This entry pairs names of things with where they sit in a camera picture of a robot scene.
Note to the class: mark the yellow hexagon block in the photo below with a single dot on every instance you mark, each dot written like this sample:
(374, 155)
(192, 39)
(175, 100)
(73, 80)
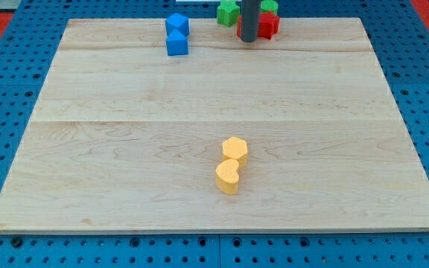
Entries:
(237, 149)

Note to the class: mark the blue cube block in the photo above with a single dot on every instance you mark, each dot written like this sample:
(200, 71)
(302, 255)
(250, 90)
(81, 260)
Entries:
(177, 22)

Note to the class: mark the yellow heart block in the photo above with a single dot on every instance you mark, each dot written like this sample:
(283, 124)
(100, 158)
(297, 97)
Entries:
(227, 177)

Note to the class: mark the light wooden board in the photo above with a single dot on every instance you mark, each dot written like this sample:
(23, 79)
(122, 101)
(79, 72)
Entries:
(124, 139)

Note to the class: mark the blue triangular prism block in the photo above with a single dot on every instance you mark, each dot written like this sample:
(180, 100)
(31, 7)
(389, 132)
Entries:
(176, 43)

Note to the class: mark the green star block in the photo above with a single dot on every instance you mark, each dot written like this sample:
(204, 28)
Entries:
(227, 13)

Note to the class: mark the red star block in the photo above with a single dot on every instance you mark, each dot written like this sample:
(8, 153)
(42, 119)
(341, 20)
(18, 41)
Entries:
(268, 25)

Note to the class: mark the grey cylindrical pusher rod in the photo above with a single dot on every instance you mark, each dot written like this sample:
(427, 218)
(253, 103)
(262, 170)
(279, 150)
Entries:
(250, 10)

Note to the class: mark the green cylinder block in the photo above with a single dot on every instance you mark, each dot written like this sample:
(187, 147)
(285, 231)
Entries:
(269, 6)

